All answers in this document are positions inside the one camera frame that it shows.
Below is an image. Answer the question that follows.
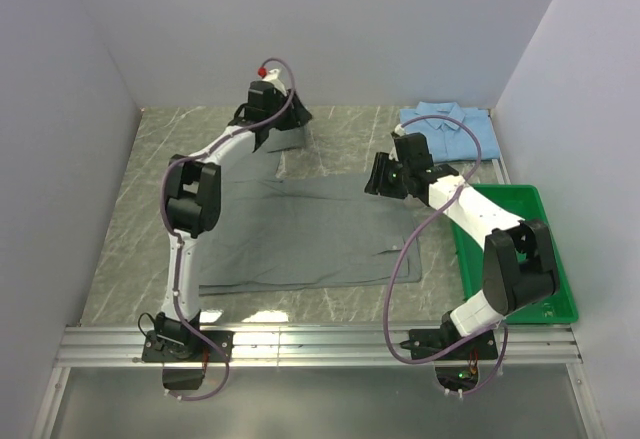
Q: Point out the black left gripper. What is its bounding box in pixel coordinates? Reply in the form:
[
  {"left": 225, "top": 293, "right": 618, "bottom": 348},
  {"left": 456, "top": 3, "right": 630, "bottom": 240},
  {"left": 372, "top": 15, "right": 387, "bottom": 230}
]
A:
[{"left": 266, "top": 88, "right": 314, "bottom": 132}]

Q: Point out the grey long sleeve shirt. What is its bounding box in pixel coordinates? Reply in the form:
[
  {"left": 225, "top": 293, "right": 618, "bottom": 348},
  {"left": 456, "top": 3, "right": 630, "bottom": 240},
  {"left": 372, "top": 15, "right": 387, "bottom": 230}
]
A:
[{"left": 197, "top": 129, "right": 416, "bottom": 295}]

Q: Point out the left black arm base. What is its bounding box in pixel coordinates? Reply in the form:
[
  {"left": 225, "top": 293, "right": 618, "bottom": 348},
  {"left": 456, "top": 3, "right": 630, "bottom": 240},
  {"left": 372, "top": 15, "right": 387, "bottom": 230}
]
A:
[{"left": 141, "top": 331, "right": 224, "bottom": 392}]

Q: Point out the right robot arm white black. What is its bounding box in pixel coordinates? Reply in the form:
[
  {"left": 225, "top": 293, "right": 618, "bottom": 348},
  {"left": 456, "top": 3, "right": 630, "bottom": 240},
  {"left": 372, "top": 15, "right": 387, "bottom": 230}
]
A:
[{"left": 365, "top": 132, "right": 560, "bottom": 359}]

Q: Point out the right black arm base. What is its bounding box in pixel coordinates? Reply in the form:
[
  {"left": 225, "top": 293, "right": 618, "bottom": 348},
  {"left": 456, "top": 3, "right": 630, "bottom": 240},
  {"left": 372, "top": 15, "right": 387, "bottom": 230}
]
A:
[{"left": 400, "top": 329, "right": 508, "bottom": 398}]

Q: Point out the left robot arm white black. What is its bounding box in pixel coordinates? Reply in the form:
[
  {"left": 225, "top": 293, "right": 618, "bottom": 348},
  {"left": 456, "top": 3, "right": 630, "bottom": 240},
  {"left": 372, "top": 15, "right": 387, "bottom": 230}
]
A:
[{"left": 145, "top": 66, "right": 312, "bottom": 361}]

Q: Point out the folded light blue shirt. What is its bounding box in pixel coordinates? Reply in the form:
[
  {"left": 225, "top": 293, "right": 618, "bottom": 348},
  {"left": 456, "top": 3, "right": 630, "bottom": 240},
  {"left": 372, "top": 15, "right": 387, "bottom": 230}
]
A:
[{"left": 399, "top": 102, "right": 501, "bottom": 163}]

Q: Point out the green plastic tray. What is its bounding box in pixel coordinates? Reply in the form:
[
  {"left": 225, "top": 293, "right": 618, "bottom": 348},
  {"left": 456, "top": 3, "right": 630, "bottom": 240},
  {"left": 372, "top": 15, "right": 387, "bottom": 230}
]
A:
[{"left": 449, "top": 183, "right": 581, "bottom": 325}]

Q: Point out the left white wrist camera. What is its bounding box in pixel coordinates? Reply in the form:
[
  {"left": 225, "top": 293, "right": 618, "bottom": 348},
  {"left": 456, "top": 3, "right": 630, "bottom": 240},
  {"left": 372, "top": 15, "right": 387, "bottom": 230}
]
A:
[{"left": 257, "top": 66, "right": 281, "bottom": 84}]

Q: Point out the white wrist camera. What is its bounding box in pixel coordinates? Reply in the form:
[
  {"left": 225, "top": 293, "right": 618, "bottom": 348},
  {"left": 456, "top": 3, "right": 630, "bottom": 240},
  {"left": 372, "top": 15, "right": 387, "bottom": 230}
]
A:
[
  {"left": 257, "top": 66, "right": 281, "bottom": 84},
  {"left": 391, "top": 124, "right": 407, "bottom": 137}
]

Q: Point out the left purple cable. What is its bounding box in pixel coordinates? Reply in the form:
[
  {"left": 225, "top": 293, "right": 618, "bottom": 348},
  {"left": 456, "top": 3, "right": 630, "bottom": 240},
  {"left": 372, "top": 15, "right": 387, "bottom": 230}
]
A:
[{"left": 157, "top": 57, "right": 299, "bottom": 403}]

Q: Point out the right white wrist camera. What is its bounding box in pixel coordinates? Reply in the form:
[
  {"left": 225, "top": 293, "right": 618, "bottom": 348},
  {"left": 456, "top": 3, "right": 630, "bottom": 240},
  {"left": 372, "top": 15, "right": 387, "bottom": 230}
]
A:
[{"left": 391, "top": 124, "right": 407, "bottom": 137}]

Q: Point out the aluminium mounting rail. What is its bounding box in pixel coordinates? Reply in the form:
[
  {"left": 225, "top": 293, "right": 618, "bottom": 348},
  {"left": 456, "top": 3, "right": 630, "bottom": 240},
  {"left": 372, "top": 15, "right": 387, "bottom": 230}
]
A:
[{"left": 29, "top": 322, "right": 601, "bottom": 439}]

